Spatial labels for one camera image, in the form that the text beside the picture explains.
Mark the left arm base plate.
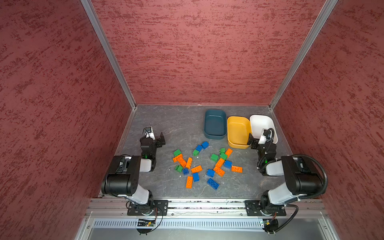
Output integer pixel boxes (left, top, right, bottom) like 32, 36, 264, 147
127, 200, 169, 217

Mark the yellow plastic bin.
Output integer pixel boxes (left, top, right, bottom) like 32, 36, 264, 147
227, 116, 252, 149

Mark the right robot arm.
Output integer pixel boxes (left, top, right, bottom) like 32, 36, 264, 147
245, 128, 328, 217

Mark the orange lego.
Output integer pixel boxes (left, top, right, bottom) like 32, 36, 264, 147
225, 149, 233, 158
186, 176, 194, 189
191, 165, 203, 173
231, 166, 243, 173
186, 157, 193, 169
214, 167, 225, 177
173, 154, 183, 162

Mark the aluminium front rail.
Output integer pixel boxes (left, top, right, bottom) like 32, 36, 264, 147
85, 197, 329, 219

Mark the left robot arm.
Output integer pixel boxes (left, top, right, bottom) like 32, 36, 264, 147
101, 127, 166, 216

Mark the orange lego diagonal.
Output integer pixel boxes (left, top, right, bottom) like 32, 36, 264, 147
215, 158, 225, 168
177, 157, 187, 168

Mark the orange lego bottom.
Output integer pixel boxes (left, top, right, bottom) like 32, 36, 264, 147
186, 176, 194, 189

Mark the blue lego top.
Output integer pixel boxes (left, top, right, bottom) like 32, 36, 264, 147
202, 141, 209, 150
196, 145, 203, 152

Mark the blue lego lower centre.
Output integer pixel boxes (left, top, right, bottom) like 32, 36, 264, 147
193, 173, 200, 182

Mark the teal plastic bin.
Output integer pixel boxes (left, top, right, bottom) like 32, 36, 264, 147
204, 109, 227, 140

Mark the large blue lego bottom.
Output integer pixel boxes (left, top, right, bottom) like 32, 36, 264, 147
207, 178, 220, 190

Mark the white plastic bin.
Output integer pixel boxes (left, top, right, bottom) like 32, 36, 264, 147
250, 115, 278, 144

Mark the blue lego centre right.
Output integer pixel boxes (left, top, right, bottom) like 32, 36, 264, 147
206, 169, 215, 178

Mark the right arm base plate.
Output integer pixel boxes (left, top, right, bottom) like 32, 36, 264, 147
244, 200, 287, 217

